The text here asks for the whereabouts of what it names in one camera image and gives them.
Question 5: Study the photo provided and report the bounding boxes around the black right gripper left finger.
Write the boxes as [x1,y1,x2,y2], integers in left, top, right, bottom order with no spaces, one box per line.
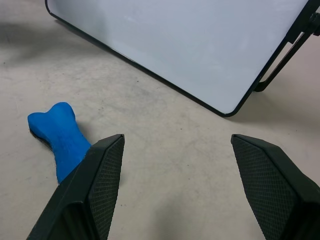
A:
[26,133,125,240]

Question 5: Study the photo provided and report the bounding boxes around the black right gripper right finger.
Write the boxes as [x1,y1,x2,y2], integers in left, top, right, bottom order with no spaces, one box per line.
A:
[230,133,320,240]

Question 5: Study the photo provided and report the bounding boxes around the blue whiteboard eraser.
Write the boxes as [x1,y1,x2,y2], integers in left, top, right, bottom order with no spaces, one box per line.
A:
[27,101,92,185]

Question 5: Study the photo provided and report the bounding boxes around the black whiteboard stand leg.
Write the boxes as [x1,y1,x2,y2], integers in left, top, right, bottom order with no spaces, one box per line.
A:
[254,0,320,93]

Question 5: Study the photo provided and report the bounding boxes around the black-framed whiteboard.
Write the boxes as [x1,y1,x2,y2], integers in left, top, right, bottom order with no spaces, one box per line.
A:
[44,0,312,118]

